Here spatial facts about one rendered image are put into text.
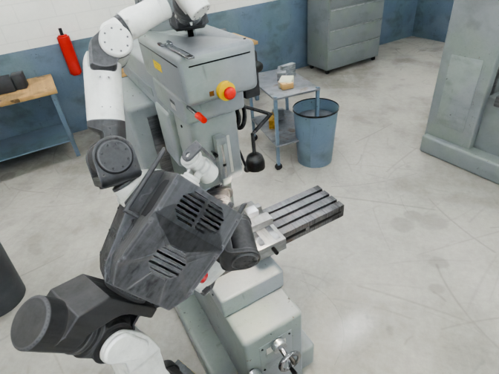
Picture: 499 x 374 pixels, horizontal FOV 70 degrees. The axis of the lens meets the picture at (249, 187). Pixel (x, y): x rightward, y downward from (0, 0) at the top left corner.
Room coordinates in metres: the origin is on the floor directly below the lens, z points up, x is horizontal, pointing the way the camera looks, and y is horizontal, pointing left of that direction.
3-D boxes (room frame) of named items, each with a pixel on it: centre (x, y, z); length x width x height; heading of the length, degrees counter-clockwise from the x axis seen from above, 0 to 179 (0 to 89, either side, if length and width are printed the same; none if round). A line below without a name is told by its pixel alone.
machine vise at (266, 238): (1.35, -0.01, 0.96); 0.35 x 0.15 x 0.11; 24
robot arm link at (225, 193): (1.22, 0.13, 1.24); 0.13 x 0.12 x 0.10; 98
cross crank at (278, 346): (0.86, -0.08, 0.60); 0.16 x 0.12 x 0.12; 26
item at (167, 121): (1.48, 0.23, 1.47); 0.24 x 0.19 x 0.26; 116
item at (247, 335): (1.28, 0.13, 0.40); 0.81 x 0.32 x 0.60; 26
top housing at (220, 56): (1.32, 0.15, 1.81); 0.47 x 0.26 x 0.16; 26
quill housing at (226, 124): (1.31, 0.14, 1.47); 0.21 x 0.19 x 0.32; 116
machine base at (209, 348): (1.53, 0.25, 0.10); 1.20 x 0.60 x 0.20; 26
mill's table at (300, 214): (1.32, 0.10, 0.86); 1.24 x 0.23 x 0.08; 116
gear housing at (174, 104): (1.34, 0.16, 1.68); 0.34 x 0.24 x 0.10; 26
